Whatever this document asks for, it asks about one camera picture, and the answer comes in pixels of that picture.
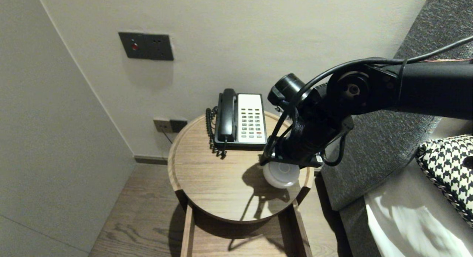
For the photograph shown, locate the round wooden side table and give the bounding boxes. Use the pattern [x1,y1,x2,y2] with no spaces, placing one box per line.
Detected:
[167,110,314,225]

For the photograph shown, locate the black white houndstooth pillow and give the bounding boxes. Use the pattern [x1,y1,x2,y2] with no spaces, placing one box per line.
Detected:
[414,134,473,228]

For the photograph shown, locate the black telephone handset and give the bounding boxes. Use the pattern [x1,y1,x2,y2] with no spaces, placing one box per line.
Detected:
[216,89,237,142]

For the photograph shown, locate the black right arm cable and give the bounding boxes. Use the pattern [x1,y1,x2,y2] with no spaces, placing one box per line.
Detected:
[261,35,473,165]

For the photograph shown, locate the white bed sheet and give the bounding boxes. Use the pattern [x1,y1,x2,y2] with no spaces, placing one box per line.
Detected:
[364,157,473,257]

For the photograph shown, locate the beige wall outlet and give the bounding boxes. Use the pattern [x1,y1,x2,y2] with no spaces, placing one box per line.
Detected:
[153,119,173,134]

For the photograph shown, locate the dark wall switch panel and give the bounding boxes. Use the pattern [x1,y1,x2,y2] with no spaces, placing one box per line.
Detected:
[119,32,174,61]

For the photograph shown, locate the black and white telephone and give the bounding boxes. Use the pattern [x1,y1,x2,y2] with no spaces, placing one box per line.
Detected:
[214,93,268,151]

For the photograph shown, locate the dark wall outlet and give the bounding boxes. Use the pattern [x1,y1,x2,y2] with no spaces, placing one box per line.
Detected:
[170,119,188,134]

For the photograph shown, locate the round wooden nightstand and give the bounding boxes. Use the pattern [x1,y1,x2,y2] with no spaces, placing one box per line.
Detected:
[180,200,313,257]

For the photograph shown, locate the white round puck device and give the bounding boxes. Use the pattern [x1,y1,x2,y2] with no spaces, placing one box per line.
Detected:
[263,161,300,189]

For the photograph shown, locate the black coiled phone cord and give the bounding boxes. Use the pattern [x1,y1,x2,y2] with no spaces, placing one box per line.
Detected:
[205,107,227,160]

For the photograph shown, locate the grey fabric headboard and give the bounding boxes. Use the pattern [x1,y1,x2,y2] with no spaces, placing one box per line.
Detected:
[320,0,473,212]

